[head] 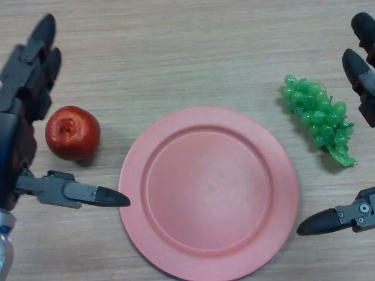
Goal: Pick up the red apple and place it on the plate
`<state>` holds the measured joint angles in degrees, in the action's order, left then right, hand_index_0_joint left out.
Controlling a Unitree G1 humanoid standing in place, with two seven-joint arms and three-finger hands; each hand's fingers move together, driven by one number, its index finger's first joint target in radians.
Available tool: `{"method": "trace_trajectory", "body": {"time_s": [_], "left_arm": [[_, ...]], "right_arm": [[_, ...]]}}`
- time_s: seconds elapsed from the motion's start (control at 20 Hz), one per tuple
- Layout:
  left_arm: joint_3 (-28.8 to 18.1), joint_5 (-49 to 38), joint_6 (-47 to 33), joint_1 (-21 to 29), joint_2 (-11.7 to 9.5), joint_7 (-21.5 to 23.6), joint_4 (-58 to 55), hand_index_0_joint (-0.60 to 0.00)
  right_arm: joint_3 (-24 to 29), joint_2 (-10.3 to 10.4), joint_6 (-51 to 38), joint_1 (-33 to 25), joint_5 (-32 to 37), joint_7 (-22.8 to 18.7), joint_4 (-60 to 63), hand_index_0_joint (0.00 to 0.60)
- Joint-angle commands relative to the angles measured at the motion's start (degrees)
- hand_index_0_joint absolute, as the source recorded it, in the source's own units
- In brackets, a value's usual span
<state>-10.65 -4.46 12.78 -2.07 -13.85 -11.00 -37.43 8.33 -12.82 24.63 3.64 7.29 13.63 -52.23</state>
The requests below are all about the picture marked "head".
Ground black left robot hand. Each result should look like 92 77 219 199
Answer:
0 13 131 211

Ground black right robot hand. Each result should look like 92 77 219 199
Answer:
296 11 375 237

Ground red apple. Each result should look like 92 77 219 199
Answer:
45 105 102 162

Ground pink round plate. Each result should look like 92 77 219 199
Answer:
118 106 299 281

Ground green grape bunch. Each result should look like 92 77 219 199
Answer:
280 74 358 168

